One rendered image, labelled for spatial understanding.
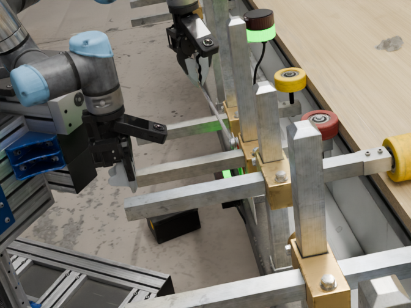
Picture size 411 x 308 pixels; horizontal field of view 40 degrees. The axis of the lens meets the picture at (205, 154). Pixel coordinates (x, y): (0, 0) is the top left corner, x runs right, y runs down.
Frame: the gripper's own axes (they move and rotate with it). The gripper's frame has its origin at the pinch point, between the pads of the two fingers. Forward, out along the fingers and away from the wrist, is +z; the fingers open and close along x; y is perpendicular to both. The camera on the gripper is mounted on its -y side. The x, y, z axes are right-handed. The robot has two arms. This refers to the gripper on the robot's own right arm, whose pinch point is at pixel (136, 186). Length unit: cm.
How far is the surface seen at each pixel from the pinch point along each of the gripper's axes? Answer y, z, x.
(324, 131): -41.5, -7.5, 4.0
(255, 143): -27.3, -4.8, -0.6
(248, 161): -24.7, -4.4, 5.0
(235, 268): -23, 82, -57
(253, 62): -45, 20, -103
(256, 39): -29.9, -28.2, -1.3
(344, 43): -61, -8, -39
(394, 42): -71, -9, -31
